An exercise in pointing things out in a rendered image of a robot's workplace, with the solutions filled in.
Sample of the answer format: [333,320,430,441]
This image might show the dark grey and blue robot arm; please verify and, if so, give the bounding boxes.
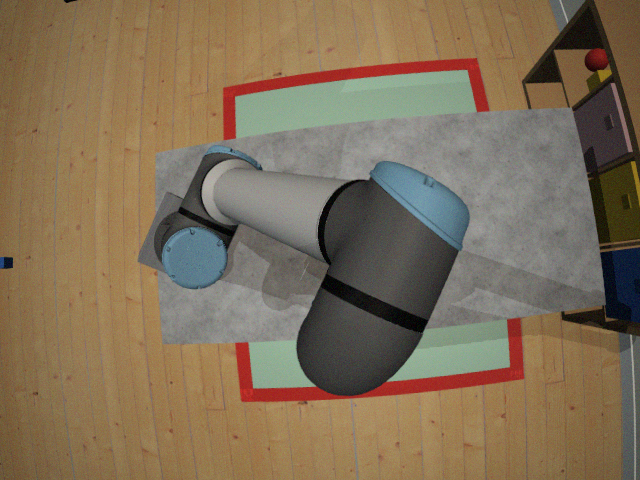
[154,145,470,396]

